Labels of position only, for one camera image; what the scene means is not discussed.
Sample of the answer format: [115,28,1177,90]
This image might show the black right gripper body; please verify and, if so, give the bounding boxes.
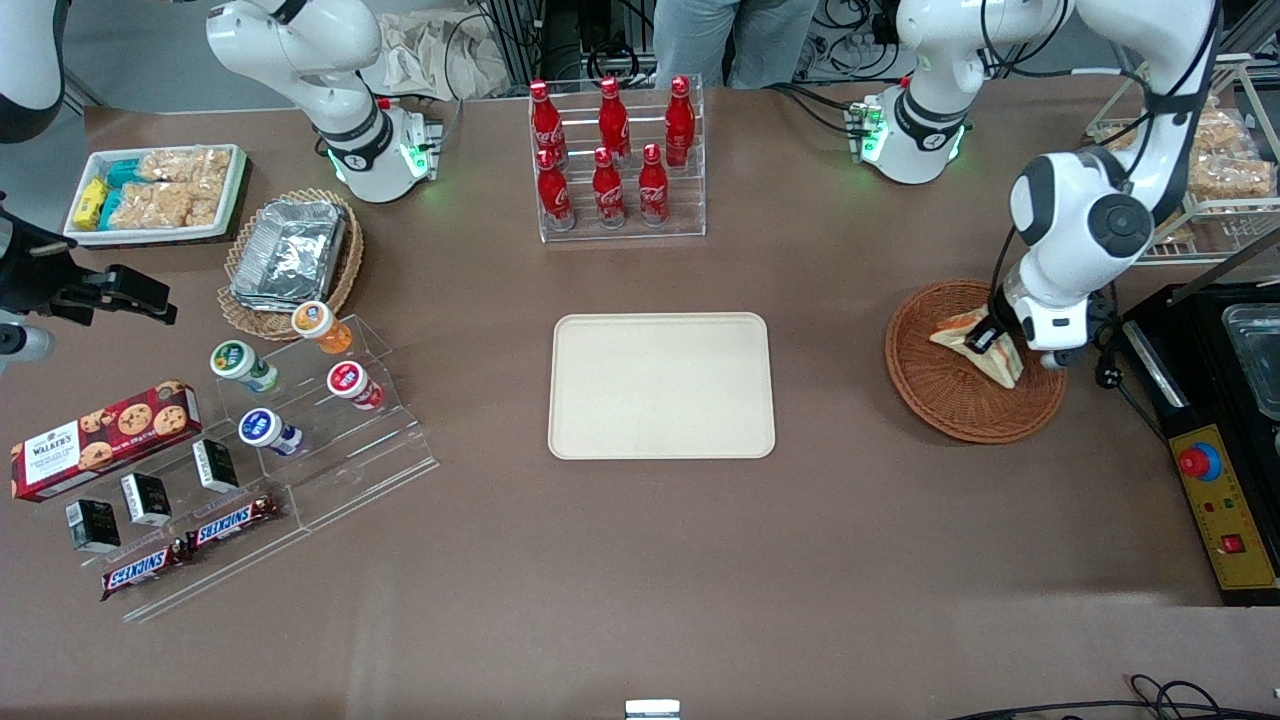
[0,197,96,323]

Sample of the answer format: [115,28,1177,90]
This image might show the plastic-wrapped triangle sandwich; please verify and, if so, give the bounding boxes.
[928,308,1025,389]

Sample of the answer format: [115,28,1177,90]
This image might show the round brown wicker basket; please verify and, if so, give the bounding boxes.
[885,278,1068,445]

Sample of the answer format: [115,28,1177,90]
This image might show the flat tan wicker basket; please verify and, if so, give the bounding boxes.
[217,187,365,343]

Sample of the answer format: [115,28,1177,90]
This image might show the cream rectangular plastic tray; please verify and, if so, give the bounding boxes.
[548,312,777,461]

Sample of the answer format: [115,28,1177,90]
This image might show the white rectangular snack bin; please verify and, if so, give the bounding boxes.
[63,143,249,248]

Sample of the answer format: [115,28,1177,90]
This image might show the yellow snack pack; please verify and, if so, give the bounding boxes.
[73,178,111,229]

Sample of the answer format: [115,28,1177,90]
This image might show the green lid yogurt cup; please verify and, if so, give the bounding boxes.
[209,340,281,394]

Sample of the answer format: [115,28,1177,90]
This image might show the red Walkers cookie box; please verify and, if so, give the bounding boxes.
[10,380,204,503]

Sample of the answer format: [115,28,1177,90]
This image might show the stacked aluminium foil containers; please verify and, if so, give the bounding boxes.
[229,199,349,311]

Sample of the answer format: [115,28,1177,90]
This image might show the orange lid yogurt cup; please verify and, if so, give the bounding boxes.
[291,300,354,356]

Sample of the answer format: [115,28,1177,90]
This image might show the blue lid yogurt cup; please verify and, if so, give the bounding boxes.
[237,408,303,457]

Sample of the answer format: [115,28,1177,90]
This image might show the small black box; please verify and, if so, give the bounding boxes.
[192,438,241,494]
[65,498,122,554]
[120,472,173,528]

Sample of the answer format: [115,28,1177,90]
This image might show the clear plastic food container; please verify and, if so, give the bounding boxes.
[1220,303,1280,423]

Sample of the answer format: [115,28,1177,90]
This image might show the red lid yogurt cup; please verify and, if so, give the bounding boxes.
[326,361,385,411]

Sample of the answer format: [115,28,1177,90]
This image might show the large bagged rice cracker snack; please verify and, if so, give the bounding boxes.
[1185,155,1279,201]
[1105,105,1261,161]

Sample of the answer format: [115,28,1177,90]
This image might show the black sealing machine yellow panel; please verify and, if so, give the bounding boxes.
[1118,280,1280,608]

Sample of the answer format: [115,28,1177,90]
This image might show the Snickers chocolate bar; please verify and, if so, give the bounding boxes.
[185,495,284,553]
[100,543,193,601]

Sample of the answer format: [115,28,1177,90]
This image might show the clear acrylic stepped display stand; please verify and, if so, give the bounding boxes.
[38,313,441,623]

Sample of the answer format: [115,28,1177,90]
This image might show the clear acrylic bottle rack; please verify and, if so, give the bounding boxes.
[527,73,708,245]

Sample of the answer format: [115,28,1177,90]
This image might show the red cola bottle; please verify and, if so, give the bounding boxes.
[638,143,671,227]
[592,147,627,229]
[665,75,696,169]
[528,80,567,169]
[536,148,576,233]
[598,76,632,166]

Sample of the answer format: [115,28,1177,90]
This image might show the person in blue jeans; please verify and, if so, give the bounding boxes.
[652,0,821,91]

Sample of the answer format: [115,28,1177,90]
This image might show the crumpled beige paper bag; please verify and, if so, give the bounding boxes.
[375,8,513,101]

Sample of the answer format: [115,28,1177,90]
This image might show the black arm-mounted cable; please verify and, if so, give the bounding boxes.
[980,0,1223,331]

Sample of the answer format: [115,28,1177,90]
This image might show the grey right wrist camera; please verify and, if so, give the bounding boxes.
[0,325,56,373]

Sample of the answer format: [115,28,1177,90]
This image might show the black power cable with plug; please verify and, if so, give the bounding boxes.
[1090,300,1171,441]

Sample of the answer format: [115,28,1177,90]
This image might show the white wire shelf rack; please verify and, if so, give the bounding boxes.
[1083,52,1280,267]

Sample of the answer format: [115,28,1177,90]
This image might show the black background cable bundle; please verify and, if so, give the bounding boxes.
[770,0,906,136]

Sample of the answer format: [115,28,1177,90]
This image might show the black looped floor cable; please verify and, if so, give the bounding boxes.
[945,674,1280,720]

